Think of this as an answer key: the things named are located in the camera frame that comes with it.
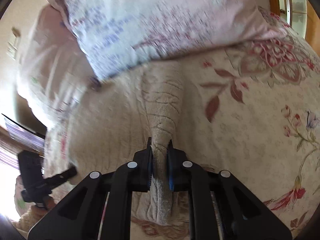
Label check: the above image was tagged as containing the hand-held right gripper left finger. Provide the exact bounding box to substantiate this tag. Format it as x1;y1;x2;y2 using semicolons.
27;137;154;240

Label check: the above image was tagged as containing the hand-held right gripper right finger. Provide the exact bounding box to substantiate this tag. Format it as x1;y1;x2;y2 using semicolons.
167;139;293;240

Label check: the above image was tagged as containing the pale pink floral pillow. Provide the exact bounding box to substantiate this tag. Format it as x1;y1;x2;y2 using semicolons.
16;5;100;130

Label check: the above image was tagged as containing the blue print floral pillow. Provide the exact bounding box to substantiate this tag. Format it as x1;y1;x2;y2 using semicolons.
44;0;277;81

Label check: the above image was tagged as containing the person's left forearm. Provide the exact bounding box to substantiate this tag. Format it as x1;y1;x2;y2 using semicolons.
12;206;49;233

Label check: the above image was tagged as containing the person's left hand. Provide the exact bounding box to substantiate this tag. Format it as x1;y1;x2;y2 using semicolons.
34;195;55;212

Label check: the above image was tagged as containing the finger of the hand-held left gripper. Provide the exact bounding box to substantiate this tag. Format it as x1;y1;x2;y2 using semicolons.
42;165;78;188

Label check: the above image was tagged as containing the floral bed quilt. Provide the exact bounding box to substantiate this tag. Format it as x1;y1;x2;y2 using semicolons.
44;5;320;240

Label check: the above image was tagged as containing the wooden bedside furniture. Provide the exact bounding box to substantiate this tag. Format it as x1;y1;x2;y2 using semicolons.
0;113;47;161

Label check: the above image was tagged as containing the beige cable-knit sweater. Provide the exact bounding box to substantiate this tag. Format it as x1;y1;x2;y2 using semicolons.
49;62;193;227

